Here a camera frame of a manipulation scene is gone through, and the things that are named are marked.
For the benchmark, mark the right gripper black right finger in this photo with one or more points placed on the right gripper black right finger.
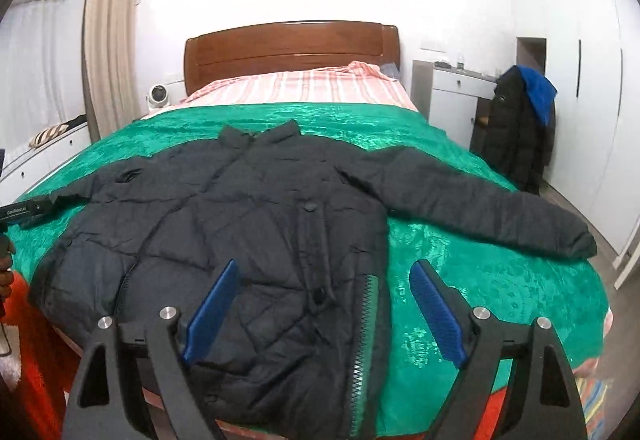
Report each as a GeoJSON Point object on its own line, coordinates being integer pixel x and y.
{"type": "Point", "coordinates": [541, 401]}

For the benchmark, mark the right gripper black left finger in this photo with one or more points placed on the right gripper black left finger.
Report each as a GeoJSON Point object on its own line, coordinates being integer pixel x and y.
{"type": "Point", "coordinates": [107, 399]}

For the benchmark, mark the black puffer jacket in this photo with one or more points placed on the black puffer jacket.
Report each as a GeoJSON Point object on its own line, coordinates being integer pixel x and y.
{"type": "Point", "coordinates": [306, 345]}

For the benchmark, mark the person's left hand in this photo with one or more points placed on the person's left hand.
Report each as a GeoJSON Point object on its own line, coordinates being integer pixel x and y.
{"type": "Point", "coordinates": [6, 273]}

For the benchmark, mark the white window-side cabinet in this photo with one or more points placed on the white window-side cabinet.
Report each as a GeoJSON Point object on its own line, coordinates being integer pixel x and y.
{"type": "Point", "coordinates": [34, 166]}

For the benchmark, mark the orange red blanket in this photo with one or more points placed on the orange red blanket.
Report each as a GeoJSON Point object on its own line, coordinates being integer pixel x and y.
{"type": "Point", "coordinates": [37, 370]}

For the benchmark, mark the green patterned bedspread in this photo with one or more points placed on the green patterned bedspread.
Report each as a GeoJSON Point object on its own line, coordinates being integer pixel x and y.
{"type": "Point", "coordinates": [514, 286]}

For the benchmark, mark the striped folded cloth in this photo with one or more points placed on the striped folded cloth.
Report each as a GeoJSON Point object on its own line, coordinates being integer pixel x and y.
{"type": "Point", "coordinates": [47, 135]}

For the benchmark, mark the white sheer curtain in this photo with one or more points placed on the white sheer curtain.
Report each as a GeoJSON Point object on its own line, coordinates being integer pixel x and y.
{"type": "Point", "coordinates": [41, 83]}

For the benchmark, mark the small white fan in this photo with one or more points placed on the small white fan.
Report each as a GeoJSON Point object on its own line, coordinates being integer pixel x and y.
{"type": "Point", "coordinates": [157, 97]}

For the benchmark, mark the black coat on chair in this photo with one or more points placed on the black coat on chair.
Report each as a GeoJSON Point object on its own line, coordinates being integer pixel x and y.
{"type": "Point", "coordinates": [516, 144]}

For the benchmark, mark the beige curtain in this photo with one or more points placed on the beige curtain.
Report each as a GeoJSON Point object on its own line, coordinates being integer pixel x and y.
{"type": "Point", "coordinates": [107, 49]}

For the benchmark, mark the white desk with drawers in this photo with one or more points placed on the white desk with drawers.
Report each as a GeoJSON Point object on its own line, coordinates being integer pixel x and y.
{"type": "Point", "coordinates": [448, 98]}

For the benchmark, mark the blue garment on chair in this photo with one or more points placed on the blue garment on chair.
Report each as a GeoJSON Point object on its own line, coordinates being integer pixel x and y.
{"type": "Point", "coordinates": [540, 92]}

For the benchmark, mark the pink plaid bed sheet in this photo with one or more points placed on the pink plaid bed sheet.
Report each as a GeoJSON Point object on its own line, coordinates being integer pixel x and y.
{"type": "Point", "coordinates": [356, 83]}

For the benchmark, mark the brown wooden headboard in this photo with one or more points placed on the brown wooden headboard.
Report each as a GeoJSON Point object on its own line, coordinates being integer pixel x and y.
{"type": "Point", "coordinates": [286, 46]}

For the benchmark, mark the white wardrobe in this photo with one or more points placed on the white wardrobe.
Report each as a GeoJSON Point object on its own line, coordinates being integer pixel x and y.
{"type": "Point", "coordinates": [591, 48]}

